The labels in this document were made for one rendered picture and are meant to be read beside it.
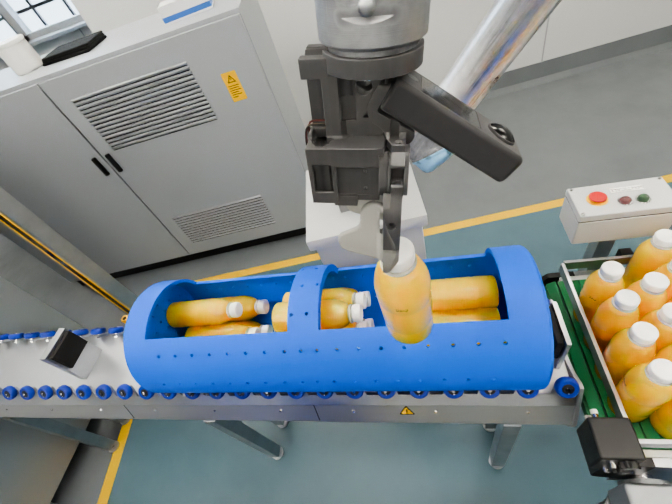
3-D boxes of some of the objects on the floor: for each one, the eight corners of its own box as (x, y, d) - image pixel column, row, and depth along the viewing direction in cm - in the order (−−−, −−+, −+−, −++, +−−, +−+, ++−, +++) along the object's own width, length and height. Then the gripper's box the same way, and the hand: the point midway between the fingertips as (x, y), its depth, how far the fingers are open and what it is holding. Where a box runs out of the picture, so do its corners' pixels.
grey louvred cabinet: (103, 243, 330) (-67, 94, 224) (326, 187, 295) (250, -21, 189) (78, 292, 294) (-138, 141, 188) (329, 234, 259) (237, 9, 153)
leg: (112, 440, 200) (8, 405, 154) (121, 441, 199) (18, 405, 153) (107, 452, 196) (-1, 420, 151) (116, 452, 195) (9, 420, 149)
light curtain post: (218, 368, 212) (-132, 98, 87) (227, 368, 210) (-116, 92, 86) (215, 378, 208) (-155, 111, 84) (224, 378, 207) (-139, 105, 82)
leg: (273, 446, 175) (206, 406, 129) (284, 446, 174) (220, 406, 128) (271, 459, 172) (201, 423, 126) (282, 460, 170) (215, 423, 124)
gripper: (317, 26, 30) (337, 223, 45) (282, 74, 22) (321, 293, 37) (423, 20, 28) (407, 225, 43) (426, 69, 20) (406, 299, 35)
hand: (394, 249), depth 39 cm, fingers closed on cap, 3 cm apart
